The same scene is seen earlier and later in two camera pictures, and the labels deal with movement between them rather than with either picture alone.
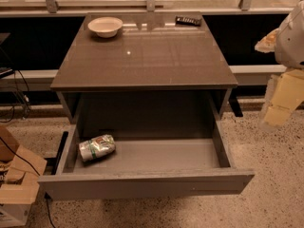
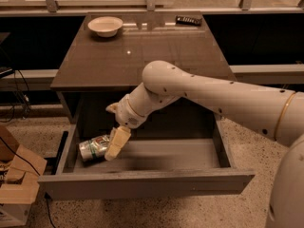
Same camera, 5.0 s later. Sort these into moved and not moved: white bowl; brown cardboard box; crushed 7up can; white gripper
Moved: white gripper
Not moved: white bowl; crushed 7up can; brown cardboard box
